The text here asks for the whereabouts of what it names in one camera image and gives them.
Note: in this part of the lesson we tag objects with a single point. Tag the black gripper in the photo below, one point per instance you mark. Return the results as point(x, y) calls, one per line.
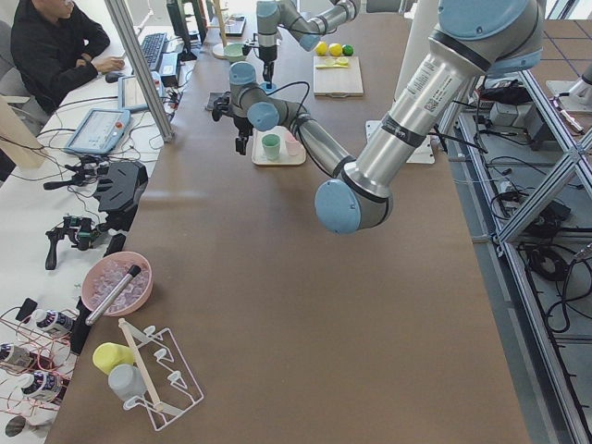
point(266, 55)
point(240, 124)

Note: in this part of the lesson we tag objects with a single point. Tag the blue cup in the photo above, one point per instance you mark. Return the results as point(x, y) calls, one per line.
point(268, 87)

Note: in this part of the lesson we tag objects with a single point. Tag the green cup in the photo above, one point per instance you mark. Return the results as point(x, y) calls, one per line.
point(271, 144)

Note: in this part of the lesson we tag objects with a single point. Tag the pink cup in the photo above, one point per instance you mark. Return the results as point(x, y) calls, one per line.
point(292, 145)

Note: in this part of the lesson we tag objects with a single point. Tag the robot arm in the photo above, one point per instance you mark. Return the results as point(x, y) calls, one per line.
point(273, 15)
point(470, 39)

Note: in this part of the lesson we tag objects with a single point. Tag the green bowl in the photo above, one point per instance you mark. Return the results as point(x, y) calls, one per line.
point(233, 52)

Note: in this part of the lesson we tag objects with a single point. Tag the yellow plastic knife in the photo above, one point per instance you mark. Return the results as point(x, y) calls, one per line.
point(338, 66)

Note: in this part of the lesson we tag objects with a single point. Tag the wooden stand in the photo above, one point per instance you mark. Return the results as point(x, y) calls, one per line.
point(218, 50)

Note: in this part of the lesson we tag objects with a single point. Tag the lower whole lemon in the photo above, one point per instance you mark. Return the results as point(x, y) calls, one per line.
point(321, 48)

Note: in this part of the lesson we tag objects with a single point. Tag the whole lemon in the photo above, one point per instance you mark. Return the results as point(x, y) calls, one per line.
point(335, 49)
point(321, 48)

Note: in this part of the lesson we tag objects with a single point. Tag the wooden cutting board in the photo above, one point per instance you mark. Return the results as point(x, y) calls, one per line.
point(338, 82)

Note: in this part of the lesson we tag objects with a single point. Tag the upper whole lemon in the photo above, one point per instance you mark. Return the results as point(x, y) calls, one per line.
point(335, 49)

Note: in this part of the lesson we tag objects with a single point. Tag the green lime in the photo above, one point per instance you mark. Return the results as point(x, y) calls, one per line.
point(347, 50)

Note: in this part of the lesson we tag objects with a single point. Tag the black keyboard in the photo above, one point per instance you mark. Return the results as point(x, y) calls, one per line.
point(153, 46)

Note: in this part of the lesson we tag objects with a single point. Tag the teach pendant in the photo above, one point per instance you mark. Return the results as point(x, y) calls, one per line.
point(130, 96)
point(99, 132)

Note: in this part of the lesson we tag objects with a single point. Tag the metal scoop in bowl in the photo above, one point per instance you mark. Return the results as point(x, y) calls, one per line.
point(107, 301)

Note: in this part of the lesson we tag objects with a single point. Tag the seated person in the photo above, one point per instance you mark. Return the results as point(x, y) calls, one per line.
point(57, 48)

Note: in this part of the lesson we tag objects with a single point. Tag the yellow cup on rack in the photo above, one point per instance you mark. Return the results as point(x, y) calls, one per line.
point(108, 355)

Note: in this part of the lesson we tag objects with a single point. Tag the grey cup on rack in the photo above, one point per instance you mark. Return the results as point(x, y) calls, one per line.
point(126, 381)

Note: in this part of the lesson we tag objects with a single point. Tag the aluminium frame post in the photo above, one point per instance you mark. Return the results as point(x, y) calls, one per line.
point(124, 26)

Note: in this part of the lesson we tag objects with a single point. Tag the white wire cup rack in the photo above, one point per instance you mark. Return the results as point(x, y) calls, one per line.
point(172, 389)

